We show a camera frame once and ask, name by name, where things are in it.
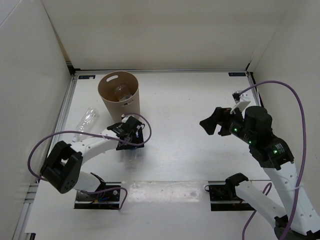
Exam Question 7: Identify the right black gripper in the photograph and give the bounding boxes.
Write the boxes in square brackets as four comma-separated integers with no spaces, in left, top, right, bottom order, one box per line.
[199,106,255,144]

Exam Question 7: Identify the blue label plastic bottle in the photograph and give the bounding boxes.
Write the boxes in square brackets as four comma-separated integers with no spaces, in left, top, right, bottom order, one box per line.
[124,148,139,171]

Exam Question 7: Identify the green label clear bottle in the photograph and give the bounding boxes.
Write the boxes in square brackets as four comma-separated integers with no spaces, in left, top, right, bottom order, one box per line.
[114,84,132,102]

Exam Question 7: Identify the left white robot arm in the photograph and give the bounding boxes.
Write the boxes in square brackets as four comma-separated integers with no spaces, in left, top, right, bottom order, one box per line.
[40,115,145,200]

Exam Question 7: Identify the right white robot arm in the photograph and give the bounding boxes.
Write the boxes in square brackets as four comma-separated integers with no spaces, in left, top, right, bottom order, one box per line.
[199,106,320,240]

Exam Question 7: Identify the brown round bin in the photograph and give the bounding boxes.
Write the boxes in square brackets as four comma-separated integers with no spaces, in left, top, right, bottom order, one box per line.
[97,71,140,123]

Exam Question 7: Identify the clear unlabelled plastic bottle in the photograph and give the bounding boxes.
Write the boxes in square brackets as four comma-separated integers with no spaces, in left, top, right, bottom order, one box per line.
[72,107,100,143]

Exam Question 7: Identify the right blue corner label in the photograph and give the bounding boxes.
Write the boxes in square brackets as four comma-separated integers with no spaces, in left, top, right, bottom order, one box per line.
[228,72,246,77]

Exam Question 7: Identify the blue corner label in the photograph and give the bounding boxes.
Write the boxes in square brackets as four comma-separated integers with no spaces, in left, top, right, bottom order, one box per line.
[78,75,96,80]
[228,72,246,77]

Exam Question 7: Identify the left blue corner label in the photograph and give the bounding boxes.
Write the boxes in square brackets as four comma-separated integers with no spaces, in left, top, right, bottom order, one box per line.
[78,75,96,80]

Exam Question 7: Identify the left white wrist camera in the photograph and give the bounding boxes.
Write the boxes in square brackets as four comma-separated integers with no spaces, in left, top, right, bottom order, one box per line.
[121,114,131,124]

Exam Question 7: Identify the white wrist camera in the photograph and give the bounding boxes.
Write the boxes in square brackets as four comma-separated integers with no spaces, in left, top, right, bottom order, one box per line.
[121,114,131,124]
[230,91,251,114]

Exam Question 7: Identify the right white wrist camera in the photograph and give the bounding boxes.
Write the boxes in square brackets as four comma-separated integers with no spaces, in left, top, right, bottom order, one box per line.
[230,91,251,114]

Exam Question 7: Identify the right aluminium frame rail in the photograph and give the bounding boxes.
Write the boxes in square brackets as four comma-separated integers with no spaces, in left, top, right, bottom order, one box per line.
[246,71,264,107]

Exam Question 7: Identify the aluminium frame rail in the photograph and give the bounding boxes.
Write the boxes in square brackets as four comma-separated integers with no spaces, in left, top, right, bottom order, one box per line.
[246,71,264,107]
[47,72,77,161]

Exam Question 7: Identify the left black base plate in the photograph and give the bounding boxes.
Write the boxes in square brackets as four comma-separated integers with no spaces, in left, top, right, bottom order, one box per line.
[73,182,121,210]

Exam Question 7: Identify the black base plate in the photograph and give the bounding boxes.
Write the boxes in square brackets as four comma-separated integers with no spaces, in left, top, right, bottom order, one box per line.
[204,182,254,212]
[73,182,121,210]

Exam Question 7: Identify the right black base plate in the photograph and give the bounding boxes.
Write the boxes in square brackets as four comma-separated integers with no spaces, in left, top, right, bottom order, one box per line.
[204,182,254,212]

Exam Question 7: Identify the left aluminium frame rail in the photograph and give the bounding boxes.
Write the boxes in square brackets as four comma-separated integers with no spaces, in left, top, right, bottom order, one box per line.
[47,72,77,161]

